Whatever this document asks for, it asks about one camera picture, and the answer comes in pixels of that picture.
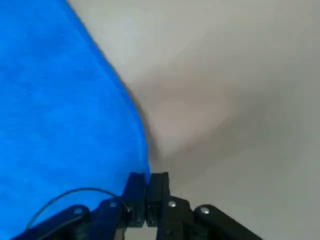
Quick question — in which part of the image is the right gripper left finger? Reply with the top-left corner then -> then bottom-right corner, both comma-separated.
9,171 -> 148,240

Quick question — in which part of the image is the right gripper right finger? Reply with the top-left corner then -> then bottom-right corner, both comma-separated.
146,171 -> 262,240

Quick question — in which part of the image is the blue towel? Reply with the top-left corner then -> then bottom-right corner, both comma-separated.
0,0 -> 152,240

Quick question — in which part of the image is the thin grey gripper wire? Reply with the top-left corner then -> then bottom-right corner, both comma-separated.
24,187 -> 131,231

